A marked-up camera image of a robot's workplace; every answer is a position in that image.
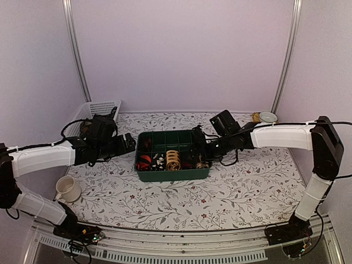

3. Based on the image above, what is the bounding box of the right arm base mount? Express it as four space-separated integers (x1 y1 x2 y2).
264 223 313 245

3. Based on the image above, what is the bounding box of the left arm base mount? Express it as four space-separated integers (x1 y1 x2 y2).
53 224 105 245

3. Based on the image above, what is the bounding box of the flamingo patterned tie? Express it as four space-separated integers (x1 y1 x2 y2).
196 161 212 169

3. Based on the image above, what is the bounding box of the white plastic basket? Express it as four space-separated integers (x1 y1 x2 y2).
72 100 122 122

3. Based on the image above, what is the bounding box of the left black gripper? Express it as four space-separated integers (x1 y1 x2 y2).
97 133 136 160

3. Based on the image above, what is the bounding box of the floral patterned table mat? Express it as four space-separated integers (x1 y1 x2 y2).
65 112 313 231

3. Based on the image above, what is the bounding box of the white ceramic mug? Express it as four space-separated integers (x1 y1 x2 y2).
55 175 81 202

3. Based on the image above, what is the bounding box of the rolled black white tie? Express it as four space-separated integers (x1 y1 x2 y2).
151 153 166 171

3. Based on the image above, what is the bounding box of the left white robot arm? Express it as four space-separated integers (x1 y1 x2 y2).
1 133 136 239

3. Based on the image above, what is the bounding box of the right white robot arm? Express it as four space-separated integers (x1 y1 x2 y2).
192 114 351 240

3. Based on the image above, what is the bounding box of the aluminium frame post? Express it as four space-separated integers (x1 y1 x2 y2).
62 0 92 102
271 0 303 114

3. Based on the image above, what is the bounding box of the green divided organizer box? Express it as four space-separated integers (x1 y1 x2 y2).
134 128 212 182

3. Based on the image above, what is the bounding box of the pile of dark ties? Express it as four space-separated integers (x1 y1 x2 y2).
79 107 117 136

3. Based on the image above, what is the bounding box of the front aluminium rail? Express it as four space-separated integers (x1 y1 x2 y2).
24 214 348 263

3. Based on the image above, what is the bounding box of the pale green ceramic bowl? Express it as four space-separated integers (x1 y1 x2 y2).
259 111 278 123

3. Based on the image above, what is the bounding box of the rolled orange black tie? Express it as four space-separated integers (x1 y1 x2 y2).
136 155 152 172

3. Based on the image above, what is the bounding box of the rolled dark red tie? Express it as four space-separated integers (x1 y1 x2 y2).
181 156 195 170

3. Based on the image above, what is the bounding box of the rolled dark brown tie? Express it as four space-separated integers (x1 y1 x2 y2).
141 137 152 152

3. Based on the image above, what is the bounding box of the right aluminium frame post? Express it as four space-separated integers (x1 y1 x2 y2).
271 0 303 114

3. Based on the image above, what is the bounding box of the left aluminium frame post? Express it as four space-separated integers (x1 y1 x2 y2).
62 0 92 102

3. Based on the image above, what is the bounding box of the bamboo coaster mat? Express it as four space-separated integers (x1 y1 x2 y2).
251 112 261 123

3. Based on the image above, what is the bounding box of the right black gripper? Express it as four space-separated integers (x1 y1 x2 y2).
184 133 234 162

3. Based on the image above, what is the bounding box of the rolled tan tie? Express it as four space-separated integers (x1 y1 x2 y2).
166 150 181 171

